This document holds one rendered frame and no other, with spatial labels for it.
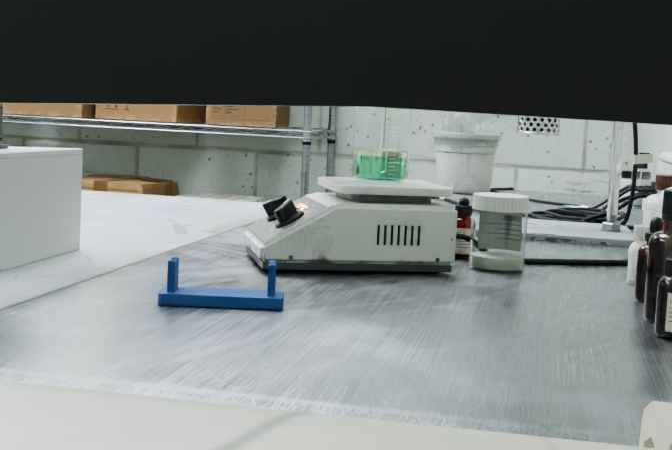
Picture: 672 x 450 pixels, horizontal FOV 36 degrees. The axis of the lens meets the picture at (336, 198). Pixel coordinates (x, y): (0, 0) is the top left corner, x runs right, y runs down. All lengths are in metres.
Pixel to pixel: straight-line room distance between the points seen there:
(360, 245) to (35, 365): 0.46
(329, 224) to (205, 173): 2.73
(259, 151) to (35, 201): 2.67
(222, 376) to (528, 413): 0.18
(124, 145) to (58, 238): 2.76
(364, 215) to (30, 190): 0.32
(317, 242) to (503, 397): 0.44
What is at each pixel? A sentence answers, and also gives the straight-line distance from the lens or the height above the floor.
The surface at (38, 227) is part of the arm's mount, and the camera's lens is 1.05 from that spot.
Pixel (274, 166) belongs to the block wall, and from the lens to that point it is 3.66.
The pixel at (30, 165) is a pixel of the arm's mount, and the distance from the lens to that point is 1.03.
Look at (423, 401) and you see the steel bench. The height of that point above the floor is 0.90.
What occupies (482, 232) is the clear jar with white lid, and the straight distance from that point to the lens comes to 1.10.
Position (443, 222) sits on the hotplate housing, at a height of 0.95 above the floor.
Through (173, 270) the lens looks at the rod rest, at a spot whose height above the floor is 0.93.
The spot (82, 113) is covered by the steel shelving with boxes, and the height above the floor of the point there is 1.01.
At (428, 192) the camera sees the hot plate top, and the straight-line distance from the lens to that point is 1.05.
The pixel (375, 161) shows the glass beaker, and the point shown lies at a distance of 1.07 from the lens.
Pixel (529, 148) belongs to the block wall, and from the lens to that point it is 3.53.
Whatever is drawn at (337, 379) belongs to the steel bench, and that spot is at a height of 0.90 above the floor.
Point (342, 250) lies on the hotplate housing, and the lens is 1.03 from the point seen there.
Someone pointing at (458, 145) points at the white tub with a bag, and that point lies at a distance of 2.14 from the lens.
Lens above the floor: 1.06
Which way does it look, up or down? 5 degrees down
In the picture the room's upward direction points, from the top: 3 degrees clockwise
